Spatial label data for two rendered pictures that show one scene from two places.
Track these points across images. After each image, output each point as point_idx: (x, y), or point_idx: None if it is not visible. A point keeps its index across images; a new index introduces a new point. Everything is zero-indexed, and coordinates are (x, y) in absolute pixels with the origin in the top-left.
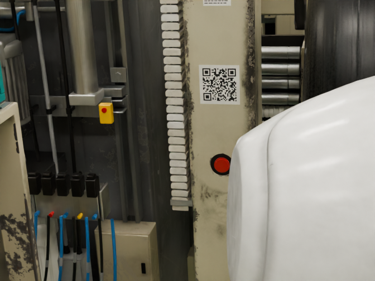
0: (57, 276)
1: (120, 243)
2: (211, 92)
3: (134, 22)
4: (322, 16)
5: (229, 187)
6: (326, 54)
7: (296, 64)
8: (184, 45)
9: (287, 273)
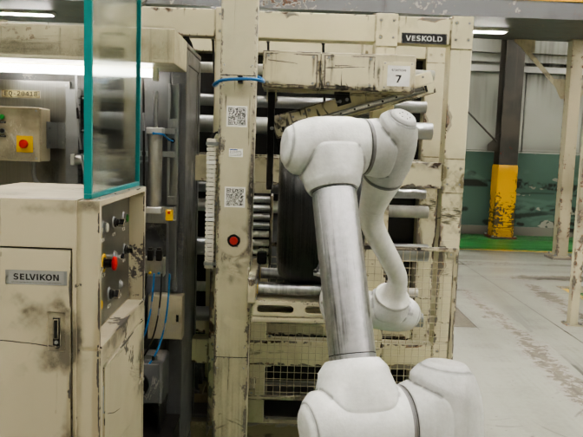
0: None
1: (164, 303)
2: (230, 200)
3: (182, 172)
4: None
5: (280, 144)
6: (290, 174)
7: (267, 205)
8: (218, 176)
9: (298, 146)
